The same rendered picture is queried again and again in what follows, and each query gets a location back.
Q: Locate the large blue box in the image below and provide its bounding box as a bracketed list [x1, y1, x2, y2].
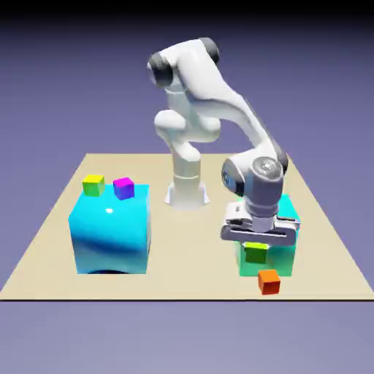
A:
[67, 183, 152, 275]

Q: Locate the small magenta cube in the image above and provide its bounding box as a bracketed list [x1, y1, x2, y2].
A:
[112, 177, 136, 201]

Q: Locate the small yellow-green cube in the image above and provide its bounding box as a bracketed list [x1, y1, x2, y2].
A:
[82, 174, 106, 197]
[244, 241, 270, 264]

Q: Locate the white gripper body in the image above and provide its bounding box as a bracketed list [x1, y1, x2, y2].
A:
[220, 215, 302, 247]

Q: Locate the large turquoise box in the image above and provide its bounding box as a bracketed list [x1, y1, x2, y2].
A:
[233, 194, 301, 278]

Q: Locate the small orange cube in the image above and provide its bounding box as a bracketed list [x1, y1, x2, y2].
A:
[257, 269, 281, 296]

